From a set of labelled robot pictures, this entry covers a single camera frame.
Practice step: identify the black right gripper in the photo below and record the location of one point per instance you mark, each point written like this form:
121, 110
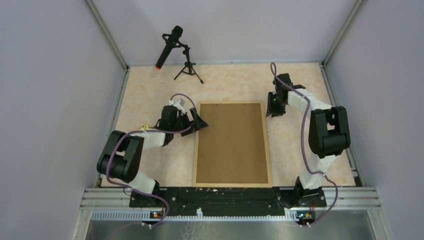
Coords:
271, 110

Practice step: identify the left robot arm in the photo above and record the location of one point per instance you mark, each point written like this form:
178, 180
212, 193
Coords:
121, 156

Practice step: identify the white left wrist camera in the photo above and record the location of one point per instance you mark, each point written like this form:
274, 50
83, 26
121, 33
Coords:
179, 104

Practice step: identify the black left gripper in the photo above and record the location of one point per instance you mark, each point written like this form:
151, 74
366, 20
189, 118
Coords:
198, 123

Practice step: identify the aluminium rail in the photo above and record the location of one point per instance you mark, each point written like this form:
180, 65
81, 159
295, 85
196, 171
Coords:
113, 204

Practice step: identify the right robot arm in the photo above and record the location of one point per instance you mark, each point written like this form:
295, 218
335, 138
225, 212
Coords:
324, 133

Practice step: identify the light wooden picture frame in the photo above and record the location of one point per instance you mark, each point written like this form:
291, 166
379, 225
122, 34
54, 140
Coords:
270, 159

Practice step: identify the brown backing board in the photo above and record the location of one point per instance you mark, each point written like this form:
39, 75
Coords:
232, 142

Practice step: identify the black microphone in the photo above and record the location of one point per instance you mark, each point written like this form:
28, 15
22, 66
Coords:
171, 42

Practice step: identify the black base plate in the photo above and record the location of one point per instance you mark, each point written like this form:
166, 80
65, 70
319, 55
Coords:
228, 202

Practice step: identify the black mini tripod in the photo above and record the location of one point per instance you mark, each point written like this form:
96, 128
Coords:
188, 68

